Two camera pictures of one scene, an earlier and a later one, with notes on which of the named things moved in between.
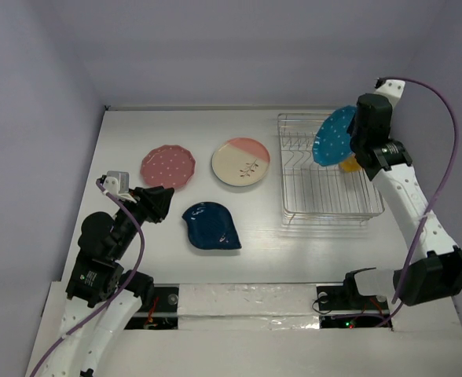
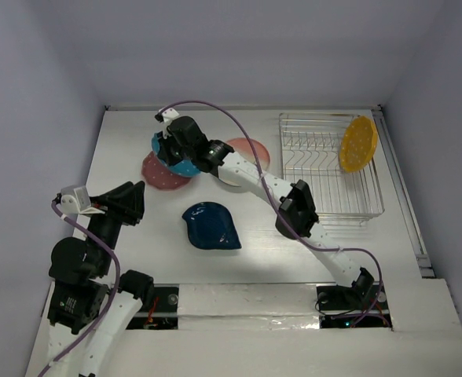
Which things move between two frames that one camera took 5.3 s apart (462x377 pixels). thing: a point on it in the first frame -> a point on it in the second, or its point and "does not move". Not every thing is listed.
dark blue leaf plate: (210, 227) does not move
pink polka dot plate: (168, 166) does not move
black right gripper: (354, 128) -> (164, 148)
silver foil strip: (247, 306) does not move
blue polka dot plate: (332, 140) -> (183, 168)
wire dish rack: (313, 192) does not move
